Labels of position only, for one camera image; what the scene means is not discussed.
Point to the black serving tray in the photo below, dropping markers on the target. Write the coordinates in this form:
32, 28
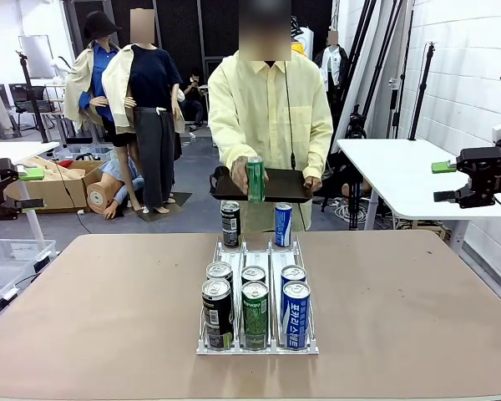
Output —
284, 184

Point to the mannequin in navy top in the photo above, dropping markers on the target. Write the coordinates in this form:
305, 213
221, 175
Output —
154, 83

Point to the lying mannequin torso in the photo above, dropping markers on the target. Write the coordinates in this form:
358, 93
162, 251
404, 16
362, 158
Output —
108, 188

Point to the black camera tripod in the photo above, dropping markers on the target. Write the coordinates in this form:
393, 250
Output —
355, 125

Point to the black bucket hat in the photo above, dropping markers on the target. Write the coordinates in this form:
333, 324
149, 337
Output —
98, 25

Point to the mannequin in yellow hoodie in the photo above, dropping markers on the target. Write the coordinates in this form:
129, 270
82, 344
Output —
300, 48

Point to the dark mannequin base plate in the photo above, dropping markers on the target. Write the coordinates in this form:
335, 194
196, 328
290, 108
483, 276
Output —
173, 204

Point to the person's left hand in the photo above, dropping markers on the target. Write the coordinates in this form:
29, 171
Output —
313, 184

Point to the whiteboard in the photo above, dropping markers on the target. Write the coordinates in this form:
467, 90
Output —
35, 54

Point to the black soda can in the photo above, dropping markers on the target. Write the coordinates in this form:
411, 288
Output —
230, 225
217, 317
219, 269

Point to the person in yellow shirt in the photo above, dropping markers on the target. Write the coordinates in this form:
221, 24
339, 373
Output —
267, 108

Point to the person's right forearm yellow sleeve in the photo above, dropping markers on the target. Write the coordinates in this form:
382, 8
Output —
234, 152

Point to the blue Pocari Sweat can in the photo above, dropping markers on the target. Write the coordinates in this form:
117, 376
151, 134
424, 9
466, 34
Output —
293, 272
283, 225
295, 317

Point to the white can dispenser rack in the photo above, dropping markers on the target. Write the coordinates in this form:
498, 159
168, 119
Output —
254, 255

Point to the person's left forearm yellow sleeve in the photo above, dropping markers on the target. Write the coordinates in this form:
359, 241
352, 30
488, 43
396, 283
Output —
317, 158

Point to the person's right hand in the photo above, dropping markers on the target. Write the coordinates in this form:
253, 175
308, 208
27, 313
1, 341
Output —
239, 173

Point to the seated person in black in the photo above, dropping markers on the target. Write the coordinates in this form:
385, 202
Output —
192, 96

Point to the mannequin in white shirt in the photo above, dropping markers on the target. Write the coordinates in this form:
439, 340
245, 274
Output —
333, 67

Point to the tall black tripod legs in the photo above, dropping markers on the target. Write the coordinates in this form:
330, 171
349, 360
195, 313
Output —
371, 62

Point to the brown cardboard box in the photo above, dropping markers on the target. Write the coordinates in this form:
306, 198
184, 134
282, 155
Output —
62, 192

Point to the black light stand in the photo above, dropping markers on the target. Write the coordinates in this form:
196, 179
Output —
33, 100
421, 92

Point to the green soda can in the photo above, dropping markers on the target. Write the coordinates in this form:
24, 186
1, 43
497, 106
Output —
253, 273
254, 317
258, 186

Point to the mannequin in blue shirt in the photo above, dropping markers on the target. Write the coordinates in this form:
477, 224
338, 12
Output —
98, 58

